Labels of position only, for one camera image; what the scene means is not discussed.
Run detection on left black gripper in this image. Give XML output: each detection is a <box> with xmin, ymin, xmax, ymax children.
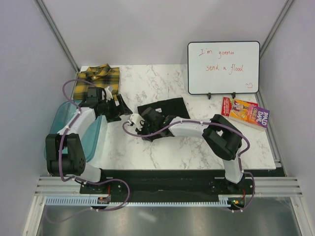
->
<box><xmin>99</xmin><ymin>94</ymin><xmax>131</xmax><ymax>123</ymax></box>

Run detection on black long sleeve shirt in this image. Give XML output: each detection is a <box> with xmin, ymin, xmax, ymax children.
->
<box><xmin>137</xmin><ymin>97</ymin><xmax>190</xmax><ymax>142</ymax></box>

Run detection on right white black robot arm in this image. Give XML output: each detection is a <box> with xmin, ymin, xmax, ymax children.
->
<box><xmin>130</xmin><ymin>107</ymin><xmax>246</xmax><ymax>194</ymax></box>

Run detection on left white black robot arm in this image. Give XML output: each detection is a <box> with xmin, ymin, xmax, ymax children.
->
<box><xmin>45</xmin><ymin>86</ymin><xmax>132</xmax><ymax>193</ymax></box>

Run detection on yellow plaid folded shirt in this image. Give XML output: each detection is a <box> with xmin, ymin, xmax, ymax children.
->
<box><xmin>73</xmin><ymin>64</ymin><xmax>120</xmax><ymax>100</ymax></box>

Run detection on teal transparent plastic bin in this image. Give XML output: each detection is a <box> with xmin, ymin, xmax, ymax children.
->
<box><xmin>49</xmin><ymin>102</ymin><xmax>102</xmax><ymax>162</ymax></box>

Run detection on white dry-erase board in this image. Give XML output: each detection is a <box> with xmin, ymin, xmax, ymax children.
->
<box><xmin>187</xmin><ymin>41</ymin><xmax>260</xmax><ymax>95</ymax></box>

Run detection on Roald Dahl paperback book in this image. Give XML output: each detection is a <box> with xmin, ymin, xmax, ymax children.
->
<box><xmin>221</xmin><ymin>97</ymin><xmax>270</xmax><ymax>131</ymax></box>

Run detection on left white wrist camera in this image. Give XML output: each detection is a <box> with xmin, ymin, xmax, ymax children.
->
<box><xmin>102</xmin><ymin>86</ymin><xmax>114</xmax><ymax>101</ymax></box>

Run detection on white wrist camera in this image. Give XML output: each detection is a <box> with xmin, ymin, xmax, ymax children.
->
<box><xmin>102</xmin><ymin>86</ymin><xmax>114</xmax><ymax>101</ymax></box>
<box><xmin>129</xmin><ymin>113</ymin><xmax>145</xmax><ymax>131</ymax></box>

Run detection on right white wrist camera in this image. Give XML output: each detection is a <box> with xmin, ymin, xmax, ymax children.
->
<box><xmin>129</xmin><ymin>113</ymin><xmax>145</xmax><ymax>131</ymax></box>

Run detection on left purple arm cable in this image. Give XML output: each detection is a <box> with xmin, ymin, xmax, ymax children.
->
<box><xmin>58</xmin><ymin>79</ymin><xmax>99</xmax><ymax>182</ymax></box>

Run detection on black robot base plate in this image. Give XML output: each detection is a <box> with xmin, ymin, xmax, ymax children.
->
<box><xmin>80</xmin><ymin>170</ymin><xmax>253</xmax><ymax>202</ymax></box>

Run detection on white slotted cable duct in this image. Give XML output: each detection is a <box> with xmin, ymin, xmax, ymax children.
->
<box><xmin>45</xmin><ymin>196</ymin><xmax>231</xmax><ymax>207</ymax></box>

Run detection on left aluminium corner post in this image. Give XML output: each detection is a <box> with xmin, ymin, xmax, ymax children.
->
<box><xmin>34</xmin><ymin>0</ymin><xmax>79</xmax><ymax>73</ymax></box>

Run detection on aluminium corner post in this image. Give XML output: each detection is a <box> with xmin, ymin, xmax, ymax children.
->
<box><xmin>34</xmin><ymin>0</ymin><xmax>79</xmax><ymax>73</ymax></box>
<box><xmin>259</xmin><ymin>0</ymin><xmax>295</xmax><ymax>59</ymax></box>

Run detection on aluminium frame rail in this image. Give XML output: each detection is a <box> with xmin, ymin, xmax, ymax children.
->
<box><xmin>35</xmin><ymin>177</ymin><xmax>302</xmax><ymax>197</ymax></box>

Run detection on right aluminium corner post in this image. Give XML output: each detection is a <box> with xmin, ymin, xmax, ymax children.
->
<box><xmin>259</xmin><ymin>0</ymin><xmax>295</xmax><ymax>59</ymax></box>

